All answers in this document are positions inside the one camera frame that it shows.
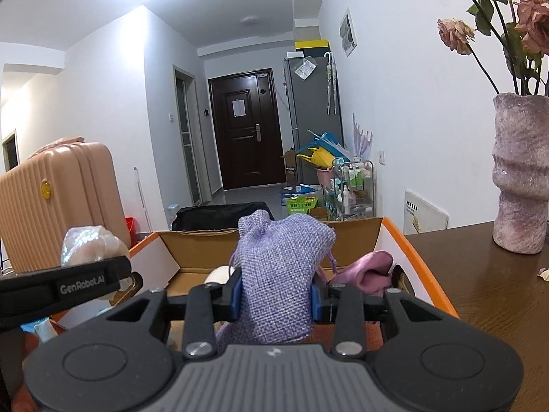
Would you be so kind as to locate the dark brown entrance door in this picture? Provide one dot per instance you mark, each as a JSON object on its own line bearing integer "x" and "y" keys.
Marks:
{"x": 247, "y": 129}

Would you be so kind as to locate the black bag on floor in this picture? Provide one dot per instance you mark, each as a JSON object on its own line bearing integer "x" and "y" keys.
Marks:
{"x": 215, "y": 218}

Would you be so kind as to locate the metal storage trolley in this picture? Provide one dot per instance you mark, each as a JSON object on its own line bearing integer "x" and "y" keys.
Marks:
{"x": 354, "y": 189}

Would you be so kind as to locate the purple burlap pouch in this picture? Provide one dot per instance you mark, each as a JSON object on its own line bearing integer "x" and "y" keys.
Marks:
{"x": 278, "y": 259}

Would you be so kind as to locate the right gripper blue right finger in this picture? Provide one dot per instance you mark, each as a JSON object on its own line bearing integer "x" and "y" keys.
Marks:
{"x": 321, "y": 307}

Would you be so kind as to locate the dried pink rose bouquet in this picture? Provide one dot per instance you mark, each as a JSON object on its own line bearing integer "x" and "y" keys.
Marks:
{"x": 520, "y": 28}

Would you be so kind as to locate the grey refrigerator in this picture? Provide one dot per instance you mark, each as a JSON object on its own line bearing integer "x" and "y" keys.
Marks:
{"x": 313, "y": 97}

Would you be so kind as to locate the pink textured vase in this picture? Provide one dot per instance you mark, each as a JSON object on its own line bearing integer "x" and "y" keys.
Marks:
{"x": 520, "y": 171}

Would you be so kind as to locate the white plastic bag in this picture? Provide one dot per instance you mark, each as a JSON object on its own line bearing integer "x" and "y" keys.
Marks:
{"x": 82, "y": 245}

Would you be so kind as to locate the pink satin ribbon cloth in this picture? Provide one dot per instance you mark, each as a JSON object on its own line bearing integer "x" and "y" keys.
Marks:
{"x": 372, "y": 273}

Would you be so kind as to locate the red cardboard box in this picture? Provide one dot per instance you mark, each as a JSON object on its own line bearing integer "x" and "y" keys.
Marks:
{"x": 210, "y": 255}

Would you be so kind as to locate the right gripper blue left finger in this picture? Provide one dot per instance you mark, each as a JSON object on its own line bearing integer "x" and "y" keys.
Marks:
{"x": 231, "y": 296}

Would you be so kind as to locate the pink ribbed suitcase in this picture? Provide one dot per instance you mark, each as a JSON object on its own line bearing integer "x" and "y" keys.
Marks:
{"x": 67, "y": 185}

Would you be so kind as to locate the yellow black box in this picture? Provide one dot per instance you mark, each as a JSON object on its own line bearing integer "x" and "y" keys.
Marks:
{"x": 311, "y": 44}

